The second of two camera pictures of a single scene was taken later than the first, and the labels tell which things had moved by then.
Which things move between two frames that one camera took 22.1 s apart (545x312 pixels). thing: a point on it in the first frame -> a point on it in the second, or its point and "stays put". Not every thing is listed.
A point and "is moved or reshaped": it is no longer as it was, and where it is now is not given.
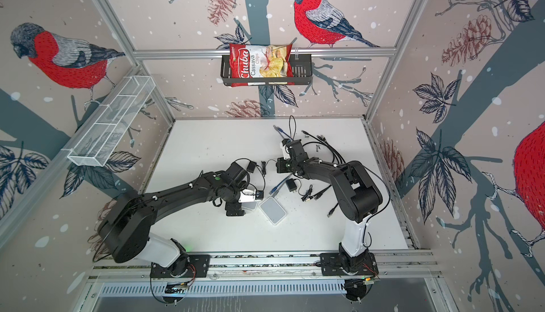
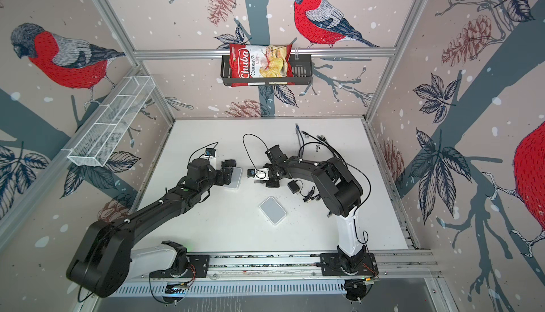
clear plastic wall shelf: [105, 132] stays put
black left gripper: [236, 208] -> [222, 180]
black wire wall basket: [301, 73] stays put
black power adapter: [291, 185] stays put
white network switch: [247, 198] is moved or reshaped
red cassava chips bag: [260, 61] stays put
